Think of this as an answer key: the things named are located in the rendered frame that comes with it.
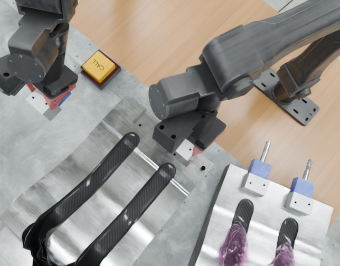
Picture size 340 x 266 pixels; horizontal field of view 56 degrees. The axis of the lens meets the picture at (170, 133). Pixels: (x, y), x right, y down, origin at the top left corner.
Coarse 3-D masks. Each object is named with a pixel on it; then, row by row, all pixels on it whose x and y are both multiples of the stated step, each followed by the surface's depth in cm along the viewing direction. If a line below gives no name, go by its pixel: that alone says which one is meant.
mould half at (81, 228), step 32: (128, 96) 75; (96, 128) 73; (128, 128) 73; (64, 160) 71; (96, 160) 71; (128, 160) 71; (160, 160) 71; (192, 160) 72; (32, 192) 65; (64, 192) 67; (96, 192) 69; (128, 192) 70; (64, 224) 63; (96, 224) 66; (160, 224) 69; (0, 256) 67; (64, 256) 61; (128, 256) 64
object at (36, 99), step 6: (78, 66) 71; (78, 72) 71; (36, 90) 67; (30, 96) 67; (36, 96) 67; (42, 96) 67; (66, 96) 70; (30, 102) 66; (36, 102) 66; (42, 102) 66; (54, 102) 67; (60, 102) 70; (36, 108) 66; (42, 108) 66; (48, 108) 66; (60, 108) 71; (42, 114) 66; (48, 114) 68; (54, 114) 70
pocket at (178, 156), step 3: (174, 153) 75; (177, 153) 75; (174, 156) 75; (177, 156) 75; (180, 156) 75; (177, 159) 74; (180, 159) 74; (183, 159) 74; (183, 162) 74; (186, 162) 74; (189, 162) 74; (186, 165) 74
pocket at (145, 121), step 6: (144, 114) 77; (150, 114) 76; (138, 120) 76; (144, 120) 76; (150, 120) 76; (156, 120) 75; (138, 126) 76; (144, 126) 76; (150, 126) 76; (150, 132) 76
